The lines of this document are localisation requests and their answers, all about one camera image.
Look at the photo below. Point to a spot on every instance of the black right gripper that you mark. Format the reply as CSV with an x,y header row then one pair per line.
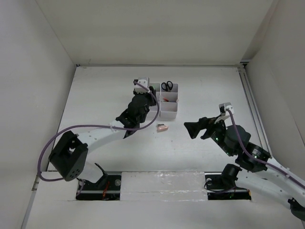
x,y
193,128

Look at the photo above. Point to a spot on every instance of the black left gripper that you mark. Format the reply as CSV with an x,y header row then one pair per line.
x,y
149,95

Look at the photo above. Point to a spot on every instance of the pink white stapler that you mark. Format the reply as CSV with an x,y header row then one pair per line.
x,y
162,128

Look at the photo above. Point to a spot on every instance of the black handled scissors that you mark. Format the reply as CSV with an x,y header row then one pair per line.
x,y
167,86

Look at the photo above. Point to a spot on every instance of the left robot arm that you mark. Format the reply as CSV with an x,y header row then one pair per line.
x,y
69,156

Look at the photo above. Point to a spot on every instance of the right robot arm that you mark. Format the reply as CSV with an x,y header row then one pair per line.
x,y
254,168

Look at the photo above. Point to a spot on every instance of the white right organizer bin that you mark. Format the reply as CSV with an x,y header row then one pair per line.
x,y
168,110

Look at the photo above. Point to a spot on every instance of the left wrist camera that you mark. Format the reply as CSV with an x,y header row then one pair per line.
x,y
141,85

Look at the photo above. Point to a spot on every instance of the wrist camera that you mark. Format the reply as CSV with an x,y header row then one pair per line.
x,y
141,85
225,110

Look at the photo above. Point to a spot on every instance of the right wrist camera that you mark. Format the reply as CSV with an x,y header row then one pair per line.
x,y
225,110

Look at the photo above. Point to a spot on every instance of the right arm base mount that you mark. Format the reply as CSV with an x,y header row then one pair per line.
x,y
221,185

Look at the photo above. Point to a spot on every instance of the metal rail right side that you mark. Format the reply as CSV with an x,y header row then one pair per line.
x,y
253,107

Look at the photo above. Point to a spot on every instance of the metal rail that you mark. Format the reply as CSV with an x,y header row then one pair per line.
x,y
132,184
253,107

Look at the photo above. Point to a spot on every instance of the metal front rail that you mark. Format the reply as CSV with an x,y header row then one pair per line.
x,y
132,184

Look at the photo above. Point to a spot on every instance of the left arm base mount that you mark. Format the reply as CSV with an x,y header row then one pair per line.
x,y
108,188

